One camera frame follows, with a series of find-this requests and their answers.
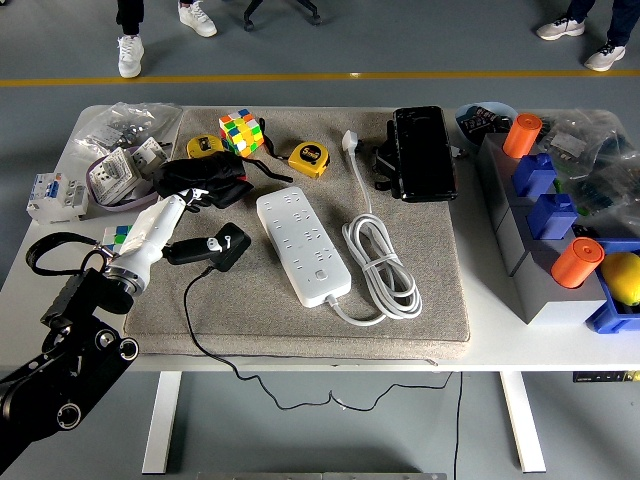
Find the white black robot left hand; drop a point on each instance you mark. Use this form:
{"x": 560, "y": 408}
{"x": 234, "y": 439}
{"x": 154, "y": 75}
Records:
{"x": 150, "y": 235}

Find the black plug adapter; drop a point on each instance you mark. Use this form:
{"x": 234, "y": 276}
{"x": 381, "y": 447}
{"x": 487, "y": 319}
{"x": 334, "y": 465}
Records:
{"x": 232, "y": 252}

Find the white power strip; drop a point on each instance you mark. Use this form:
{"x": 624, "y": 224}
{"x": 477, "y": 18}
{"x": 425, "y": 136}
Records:
{"x": 300, "y": 240}

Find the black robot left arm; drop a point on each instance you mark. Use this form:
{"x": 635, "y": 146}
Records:
{"x": 85, "y": 345}

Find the small colourful puzzle cube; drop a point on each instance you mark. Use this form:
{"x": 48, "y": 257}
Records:
{"x": 116, "y": 235}

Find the purple bowl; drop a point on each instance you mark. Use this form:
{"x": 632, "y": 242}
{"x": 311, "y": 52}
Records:
{"x": 125, "y": 206}

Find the black cloth pouch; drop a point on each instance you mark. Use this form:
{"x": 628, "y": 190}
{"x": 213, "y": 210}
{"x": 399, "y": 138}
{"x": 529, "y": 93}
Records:
{"x": 200, "y": 175}

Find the white circuit breaker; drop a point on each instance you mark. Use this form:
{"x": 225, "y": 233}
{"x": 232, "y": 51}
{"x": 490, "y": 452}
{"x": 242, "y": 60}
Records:
{"x": 55, "y": 200}

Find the yellow tape measure black label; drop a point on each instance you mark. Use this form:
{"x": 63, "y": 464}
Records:
{"x": 202, "y": 146}

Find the grey-brown mat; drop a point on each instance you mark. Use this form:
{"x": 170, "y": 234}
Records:
{"x": 240, "y": 310}

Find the clear plastic parts bag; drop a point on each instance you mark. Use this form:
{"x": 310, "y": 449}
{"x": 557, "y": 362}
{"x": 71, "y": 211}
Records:
{"x": 615, "y": 180}
{"x": 125, "y": 120}
{"x": 585, "y": 125}

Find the large colourful puzzle cube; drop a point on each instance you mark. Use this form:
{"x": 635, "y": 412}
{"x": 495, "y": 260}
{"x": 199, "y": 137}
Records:
{"x": 240, "y": 132}

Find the yellow tape measure 5m label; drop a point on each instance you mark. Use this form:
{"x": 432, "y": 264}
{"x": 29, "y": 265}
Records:
{"x": 307, "y": 157}

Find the person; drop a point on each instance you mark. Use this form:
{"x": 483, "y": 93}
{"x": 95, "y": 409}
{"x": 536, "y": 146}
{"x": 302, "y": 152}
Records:
{"x": 131, "y": 55}
{"x": 605, "y": 55}

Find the white table leg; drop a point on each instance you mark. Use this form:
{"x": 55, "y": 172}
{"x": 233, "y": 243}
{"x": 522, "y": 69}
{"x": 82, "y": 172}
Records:
{"x": 160, "y": 425}
{"x": 525, "y": 425}

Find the black office chair base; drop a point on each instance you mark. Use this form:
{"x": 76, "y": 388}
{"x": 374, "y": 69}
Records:
{"x": 316, "y": 19}

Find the black glossy phone case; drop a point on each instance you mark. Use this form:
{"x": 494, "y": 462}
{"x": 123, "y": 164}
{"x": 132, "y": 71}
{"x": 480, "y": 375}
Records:
{"x": 425, "y": 155}

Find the black small electronic parts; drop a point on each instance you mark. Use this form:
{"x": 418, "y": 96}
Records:
{"x": 480, "y": 120}

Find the light blue bowl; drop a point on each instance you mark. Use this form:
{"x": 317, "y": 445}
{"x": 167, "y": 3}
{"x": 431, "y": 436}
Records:
{"x": 495, "y": 106}

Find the orange cylinder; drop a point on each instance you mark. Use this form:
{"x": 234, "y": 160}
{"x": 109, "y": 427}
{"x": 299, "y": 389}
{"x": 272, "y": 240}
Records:
{"x": 522, "y": 137}
{"x": 575, "y": 265}

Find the blue plastic block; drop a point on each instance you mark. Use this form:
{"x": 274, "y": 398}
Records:
{"x": 534, "y": 177}
{"x": 552, "y": 220}

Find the grey block base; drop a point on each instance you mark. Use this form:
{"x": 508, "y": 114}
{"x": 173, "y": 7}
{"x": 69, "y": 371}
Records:
{"x": 550, "y": 305}

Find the blue plastic bin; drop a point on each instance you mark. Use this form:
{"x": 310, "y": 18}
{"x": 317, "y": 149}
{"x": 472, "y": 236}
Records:
{"x": 607, "y": 315}

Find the black table control panel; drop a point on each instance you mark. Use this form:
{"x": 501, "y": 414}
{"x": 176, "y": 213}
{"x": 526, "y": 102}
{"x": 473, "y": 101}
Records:
{"x": 595, "y": 377}

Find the yellow lemon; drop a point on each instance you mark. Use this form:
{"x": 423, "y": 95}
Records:
{"x": 622, "y": 280}

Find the white wall socket panel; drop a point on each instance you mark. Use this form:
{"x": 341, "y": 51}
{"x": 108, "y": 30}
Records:
{"x": 147, "y": 152}
{"x": 112, "y": 172}

